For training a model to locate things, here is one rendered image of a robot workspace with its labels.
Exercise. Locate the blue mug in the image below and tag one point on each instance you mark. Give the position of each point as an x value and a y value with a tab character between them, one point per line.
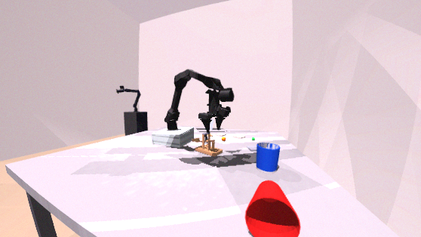
267	157

